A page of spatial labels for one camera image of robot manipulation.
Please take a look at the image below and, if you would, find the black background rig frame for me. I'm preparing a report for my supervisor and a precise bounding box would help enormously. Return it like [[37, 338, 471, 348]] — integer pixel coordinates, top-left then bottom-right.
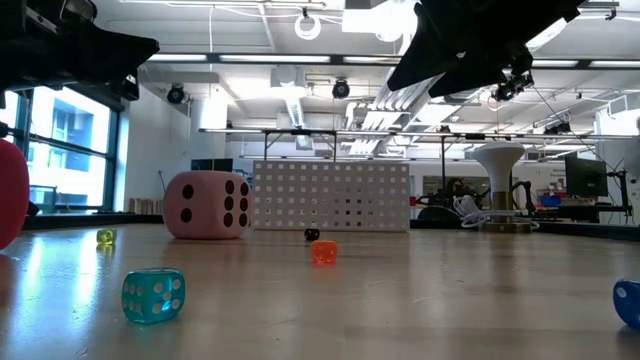
[[199, 127, 640, 169]]

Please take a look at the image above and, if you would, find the long ceiling light strip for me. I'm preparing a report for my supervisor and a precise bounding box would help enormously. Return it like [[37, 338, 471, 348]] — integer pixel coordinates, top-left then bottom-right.
[[147, 52, 640, 70]]

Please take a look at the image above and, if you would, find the large pink foam die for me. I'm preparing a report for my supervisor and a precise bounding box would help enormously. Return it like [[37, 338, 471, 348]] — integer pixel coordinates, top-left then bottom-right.
[[163, 170, 253, 241]]

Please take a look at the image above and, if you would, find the black computer monitor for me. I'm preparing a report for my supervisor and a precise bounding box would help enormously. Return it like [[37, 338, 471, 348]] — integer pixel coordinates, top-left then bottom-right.
[[564, 155, 610, 199]]

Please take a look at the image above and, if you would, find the white perforated basket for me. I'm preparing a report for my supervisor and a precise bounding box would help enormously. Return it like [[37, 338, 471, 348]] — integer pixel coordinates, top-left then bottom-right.
[[251, 160, 411, 233]]

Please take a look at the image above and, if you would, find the large glass window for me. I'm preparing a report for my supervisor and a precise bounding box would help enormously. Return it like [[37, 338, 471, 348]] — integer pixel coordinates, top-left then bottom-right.
[[0, 85, 122, 215]]

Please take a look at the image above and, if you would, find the white mushroom table lamp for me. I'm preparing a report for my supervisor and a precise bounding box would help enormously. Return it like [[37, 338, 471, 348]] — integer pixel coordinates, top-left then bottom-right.
[[472, 140, 533, 234]]

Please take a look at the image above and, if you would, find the row of wooden blocks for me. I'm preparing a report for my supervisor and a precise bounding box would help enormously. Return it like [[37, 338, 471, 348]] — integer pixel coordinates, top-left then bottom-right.
[[128, 197, 164, 215]]

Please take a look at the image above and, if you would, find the white ring ceiling fixture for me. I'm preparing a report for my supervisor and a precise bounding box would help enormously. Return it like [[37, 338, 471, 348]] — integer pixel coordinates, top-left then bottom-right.
[[293, 13, 323, 42]]

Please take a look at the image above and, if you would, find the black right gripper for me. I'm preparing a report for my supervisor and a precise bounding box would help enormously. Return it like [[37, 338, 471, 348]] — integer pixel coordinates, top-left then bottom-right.
[[387, 0, 584, 99]]

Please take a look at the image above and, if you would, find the black background monitor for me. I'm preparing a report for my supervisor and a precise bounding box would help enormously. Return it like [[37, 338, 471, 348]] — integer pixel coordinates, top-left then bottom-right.
[[190, 158, 235, 174]]

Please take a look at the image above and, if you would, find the white coiled lamp cable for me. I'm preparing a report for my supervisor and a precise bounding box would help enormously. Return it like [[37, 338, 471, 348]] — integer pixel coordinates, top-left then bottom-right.
[[452, 194, 542, 231]]

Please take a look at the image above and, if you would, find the ribbed silver ventilation duct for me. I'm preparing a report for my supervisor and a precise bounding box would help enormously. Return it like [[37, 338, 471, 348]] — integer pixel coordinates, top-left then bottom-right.
[[443, 82, 496, 105]]

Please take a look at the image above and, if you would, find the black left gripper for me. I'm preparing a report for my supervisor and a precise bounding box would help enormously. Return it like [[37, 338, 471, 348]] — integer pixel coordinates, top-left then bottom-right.
[[0, 0, 161, 101]]

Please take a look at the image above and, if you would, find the large red foam die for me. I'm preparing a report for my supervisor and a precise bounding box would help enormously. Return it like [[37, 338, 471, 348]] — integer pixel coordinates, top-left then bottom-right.
[[0, 138, 31, 251]]

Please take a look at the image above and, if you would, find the small blue die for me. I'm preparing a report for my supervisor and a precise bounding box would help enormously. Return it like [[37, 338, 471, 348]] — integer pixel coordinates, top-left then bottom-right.
[[612, 278, 640, 332]]

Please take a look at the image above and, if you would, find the small teal transparent die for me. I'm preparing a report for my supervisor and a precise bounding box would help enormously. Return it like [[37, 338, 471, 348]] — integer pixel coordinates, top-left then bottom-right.
[[121, 267, 187, 326]]

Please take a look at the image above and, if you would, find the small orange transparent die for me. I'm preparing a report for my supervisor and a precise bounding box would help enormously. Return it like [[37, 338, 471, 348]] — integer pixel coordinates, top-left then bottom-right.
[[310, 240, 339, 266]]

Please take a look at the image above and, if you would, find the black ceiling camera cluster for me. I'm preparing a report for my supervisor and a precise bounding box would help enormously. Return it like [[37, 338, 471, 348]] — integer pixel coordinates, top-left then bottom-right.
[[492, 69, 535, 103]]

